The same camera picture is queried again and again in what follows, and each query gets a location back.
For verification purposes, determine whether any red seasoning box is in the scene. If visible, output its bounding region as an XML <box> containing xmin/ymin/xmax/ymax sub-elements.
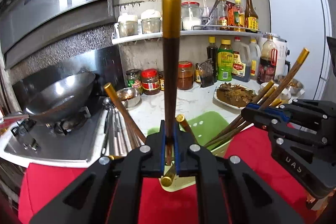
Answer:
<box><xmin>227</xmin><ymin>1</ymin><xmax>237</xmax><ymax>28</ymax></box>

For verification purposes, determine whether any bundle of metal chopsticks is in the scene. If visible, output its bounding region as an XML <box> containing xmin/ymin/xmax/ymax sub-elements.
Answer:
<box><xmin>109</xmin><ymin>109</ymin><xmax>140</xmax><ymax>157</ymax></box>

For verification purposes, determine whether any steel range hood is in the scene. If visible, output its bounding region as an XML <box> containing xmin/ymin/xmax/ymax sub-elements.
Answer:
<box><xmin>0</xmin><ymin>0</ymin><xmax>116</xmax><ymax>70</ymax></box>

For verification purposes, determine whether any clear utensil cup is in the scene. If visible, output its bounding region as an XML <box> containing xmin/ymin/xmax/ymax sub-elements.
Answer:
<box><xmin>202</xmin><ymin>0</ymin><xmax>220</xmax><ymax>27</ymax></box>

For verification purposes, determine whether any large dark vinegar jug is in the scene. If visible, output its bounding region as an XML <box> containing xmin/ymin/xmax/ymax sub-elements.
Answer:
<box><xmin>232</xmin><ymin>37</ymin><xmax>254</xmax><ymax>82</ymax></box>

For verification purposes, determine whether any clear bottle gold cap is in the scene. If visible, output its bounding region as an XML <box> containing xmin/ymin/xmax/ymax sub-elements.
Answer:
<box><xmin>218</xmin><ymin>0</ymin><xmax>229</xmax><ymax>30</ymax></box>

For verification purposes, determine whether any plate of cooked food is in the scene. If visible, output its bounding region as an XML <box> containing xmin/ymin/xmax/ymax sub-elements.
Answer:
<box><xmin>213</xmin><ymin>83</ymin><xmax>258</xmax><ymax>110</ymax></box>

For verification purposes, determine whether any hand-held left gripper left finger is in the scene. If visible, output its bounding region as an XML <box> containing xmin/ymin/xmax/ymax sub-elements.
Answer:
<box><xmin>29</xmin><ymin>120</ymin><xmax>166</xmax><ymax>224</ymax></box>

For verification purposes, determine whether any clear spice container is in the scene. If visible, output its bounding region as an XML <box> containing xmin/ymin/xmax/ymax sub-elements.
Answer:
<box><xmin>141</xmin><ymin>10</ymin><xmax>161</xmax><ymax>34</ymax></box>
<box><xmin>117</xmin><ymin>14</ymin><xmax>138</xmax><ymax>38</ymax></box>

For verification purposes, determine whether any green plastic bottle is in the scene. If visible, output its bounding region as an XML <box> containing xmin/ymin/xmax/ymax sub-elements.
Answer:
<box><xmin>217</xmin><ymin>39</ymin><xmax>234</xmax><ymax>82</ymax></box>

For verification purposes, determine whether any green perforated utensil holder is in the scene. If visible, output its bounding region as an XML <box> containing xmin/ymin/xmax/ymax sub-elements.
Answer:
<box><xmin>147</xmin><ymin>111</ymin><xmax>232</xmax><ymax>193</ymax></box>

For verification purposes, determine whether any yellow cap seasoning bottle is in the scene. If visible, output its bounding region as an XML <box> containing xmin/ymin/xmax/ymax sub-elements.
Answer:
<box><xmin>233</xmin><ymin>0</ymin><xmax>246</xmax><ymax>32</ymax></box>

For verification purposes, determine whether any small steel bowl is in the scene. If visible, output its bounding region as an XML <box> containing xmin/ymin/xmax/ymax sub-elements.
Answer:
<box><xmin>115</xmin><ymin>87</ymin><xmax>142</xmax><ymax>109</ymax></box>

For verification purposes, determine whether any dark sauce bottle yellow label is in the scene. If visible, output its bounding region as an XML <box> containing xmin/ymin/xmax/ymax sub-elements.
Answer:
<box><xmin>244</xmin><ymin>0</ymin><xmax>259</xmax><ymax>32</ymax></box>

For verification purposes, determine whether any gas stove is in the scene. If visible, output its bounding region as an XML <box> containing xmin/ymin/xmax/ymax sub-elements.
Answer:
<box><xmin>4</xmin><ymin>105</ymin><xmax>109</xmax><ymax>163</ymax></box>

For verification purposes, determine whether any steel ladle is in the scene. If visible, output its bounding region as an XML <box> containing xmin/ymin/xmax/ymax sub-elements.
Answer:
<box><xmin>102</xmin><ymin>97</ymin><xmax>116</xmax><ymax>157</ymax></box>

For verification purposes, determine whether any white wall shelf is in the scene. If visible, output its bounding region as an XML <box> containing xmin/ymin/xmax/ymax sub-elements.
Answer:
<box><xmin>111</xmin><ymin>29</ymin><xmax>263</xmax><ymax>46</ymax></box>

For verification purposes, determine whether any red handle sauce bottle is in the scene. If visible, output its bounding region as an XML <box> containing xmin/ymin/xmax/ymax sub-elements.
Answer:
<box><xmin>257</xmin><ymin>35</ymin><xmax>278</xmax><ymax>85</ymax></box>

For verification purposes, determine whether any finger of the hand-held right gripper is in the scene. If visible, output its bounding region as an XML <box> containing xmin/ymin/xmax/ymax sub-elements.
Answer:
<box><xmin>247</xmin><ymin>99</ymin><xmax>331</xmax><ymax>123</ymax></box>
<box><xmin>241</xmin><ymin>108</ymin><xmax>329</xmax><ymax>146</ymax></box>

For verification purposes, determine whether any white kitchen appliance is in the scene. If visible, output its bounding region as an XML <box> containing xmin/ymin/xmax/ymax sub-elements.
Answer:
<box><xmin>259</xmin><ymin>32</ymin><xmax>292</xmax><ymax>80</ymax></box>

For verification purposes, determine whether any person's right hand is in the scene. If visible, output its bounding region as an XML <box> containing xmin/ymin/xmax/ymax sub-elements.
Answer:
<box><xmin>306</xmin><ymin>193</ymin><xmax>334</xmax><ymax>212</ymax></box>

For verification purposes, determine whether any steel wok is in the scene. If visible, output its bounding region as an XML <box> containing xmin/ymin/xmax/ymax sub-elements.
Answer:
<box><xmin>3</xmin><ymin>71</ymin><xmax>96</xmax><ymax>125</ymax></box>

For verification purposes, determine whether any red lid orange sauce jar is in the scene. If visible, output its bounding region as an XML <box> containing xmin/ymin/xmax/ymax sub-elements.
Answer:
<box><xmin>177</xmin><ymin>61</ymin><xmax>194</xmax><ymax>90</ymax></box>

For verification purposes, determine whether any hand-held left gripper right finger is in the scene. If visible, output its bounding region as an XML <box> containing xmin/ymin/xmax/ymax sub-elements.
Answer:
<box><xmin>174</xmin><ymin>124</ymin><xmax>305</xmax><ymax>224</ymax></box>

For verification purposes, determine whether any pale plastic jug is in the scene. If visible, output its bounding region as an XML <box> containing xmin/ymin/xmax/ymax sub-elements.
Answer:
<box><xmin>248</xmin><ymin>39</ymin><xmax>261</xmax><ymax>80</ymax></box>

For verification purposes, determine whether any yellow dish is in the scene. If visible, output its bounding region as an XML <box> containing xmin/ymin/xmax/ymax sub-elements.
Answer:
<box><xmin>260</xmin><ymin>82</ymin><xmax>292</xmax><ymax>101</ymax></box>

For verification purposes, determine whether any red tablecloth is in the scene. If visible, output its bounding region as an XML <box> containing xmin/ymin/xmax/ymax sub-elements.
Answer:
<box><xmin>18</xmin><ymin>124</ymin><xmax>318</xmax><ymax>224</ymax></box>

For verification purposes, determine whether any green label jar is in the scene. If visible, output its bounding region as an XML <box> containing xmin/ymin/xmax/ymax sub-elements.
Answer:
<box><xmin>126</xmin><ymin>69</ymin><xmax>144</xmax><ymax>95</ymax></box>

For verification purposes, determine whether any white refrigerator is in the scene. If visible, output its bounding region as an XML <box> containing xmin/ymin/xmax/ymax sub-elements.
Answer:
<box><xmin>262</xmin><ymin>0</ymin><xmax>332</xmax><ymax>100</ymax></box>

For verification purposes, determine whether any red lid chili jar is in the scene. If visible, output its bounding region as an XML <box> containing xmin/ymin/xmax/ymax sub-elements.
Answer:
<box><xmin>141</xmin><ymin>68</ymin><xmax>161</xmax><ymax>96</ymax></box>

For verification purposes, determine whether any wide steel bowl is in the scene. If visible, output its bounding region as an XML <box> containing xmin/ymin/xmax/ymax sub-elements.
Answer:
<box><xmin>277</xmin><ymin>75</ymin><xmax>305</xmax><ymax>95</ymax></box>

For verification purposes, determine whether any glass jar white powder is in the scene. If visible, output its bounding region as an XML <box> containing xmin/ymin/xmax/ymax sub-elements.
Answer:
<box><xmin>181</xmin><ymin>1</ymin><xmax>203</xmax><ymax>31</ymax></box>

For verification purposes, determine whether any small yellow label jar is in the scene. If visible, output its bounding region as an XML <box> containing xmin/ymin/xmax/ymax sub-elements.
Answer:
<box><xmin>158</xmin><ymin>71</ymin><xmax>166</xmax><ymax>91</ymax></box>

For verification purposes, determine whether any dark soy sauce bottle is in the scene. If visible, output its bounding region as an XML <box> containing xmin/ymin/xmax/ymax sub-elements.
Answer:
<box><xmin>206</xmin><ymin>36</ymin><xmax>219</xmax><ymax>83</ymax></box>

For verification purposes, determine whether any dark spice packet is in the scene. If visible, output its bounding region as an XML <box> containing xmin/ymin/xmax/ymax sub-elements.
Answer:
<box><xmin>198</xmin><ymin>59</ymin><xmax>215</xmax><ymax>88</ymax></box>

